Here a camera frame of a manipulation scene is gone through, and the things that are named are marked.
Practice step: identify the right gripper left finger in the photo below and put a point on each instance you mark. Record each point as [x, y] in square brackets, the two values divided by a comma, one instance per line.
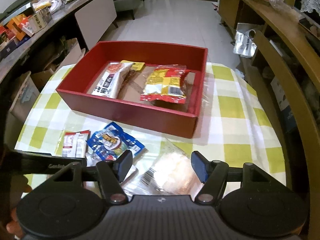
[111, 174]

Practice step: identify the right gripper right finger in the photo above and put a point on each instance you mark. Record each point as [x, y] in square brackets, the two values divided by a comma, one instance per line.
[213, 176]

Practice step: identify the blue snack packet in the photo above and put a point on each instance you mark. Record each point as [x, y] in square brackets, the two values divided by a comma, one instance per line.
[110, 142]

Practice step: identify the red white barcode snack pack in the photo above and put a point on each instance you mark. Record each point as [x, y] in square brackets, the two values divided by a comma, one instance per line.
[75, 144]

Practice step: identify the clear bag round bread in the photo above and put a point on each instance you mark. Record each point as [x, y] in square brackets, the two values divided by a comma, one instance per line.
[170, 174]

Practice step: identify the white noodle snack pack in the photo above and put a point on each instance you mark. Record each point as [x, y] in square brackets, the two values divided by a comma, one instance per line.
[112, 79]

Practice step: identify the red yellow snack bag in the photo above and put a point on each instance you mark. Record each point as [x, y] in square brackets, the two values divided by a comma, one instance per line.
[166, 83]

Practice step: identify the spicy stick pack yellow label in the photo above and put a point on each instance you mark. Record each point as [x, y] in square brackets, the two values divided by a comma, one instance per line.
[135, 67]

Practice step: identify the person's hand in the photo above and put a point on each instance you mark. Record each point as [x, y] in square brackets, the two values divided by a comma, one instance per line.
[18, 186]

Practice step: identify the green checked tablecloth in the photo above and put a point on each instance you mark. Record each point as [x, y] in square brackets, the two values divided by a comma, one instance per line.
[232, 127]

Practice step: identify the red cardboard box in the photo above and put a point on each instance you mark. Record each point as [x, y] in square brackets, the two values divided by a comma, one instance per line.
[171, 118]

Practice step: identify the cardboard box under counter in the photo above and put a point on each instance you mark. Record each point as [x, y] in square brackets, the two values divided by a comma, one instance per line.
[71, 54]

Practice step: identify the silver foil bag on floor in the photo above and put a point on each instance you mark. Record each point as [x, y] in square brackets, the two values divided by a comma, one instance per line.
[244, 45]

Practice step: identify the beige carton box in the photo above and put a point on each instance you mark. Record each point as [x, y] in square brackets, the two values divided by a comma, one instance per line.
[40, 19]

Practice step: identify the orange box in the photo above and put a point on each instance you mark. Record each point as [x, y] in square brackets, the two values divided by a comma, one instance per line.
[15, 26]

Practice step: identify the white plastic bag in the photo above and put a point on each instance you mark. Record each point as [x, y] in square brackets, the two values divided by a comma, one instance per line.
[52, 5]

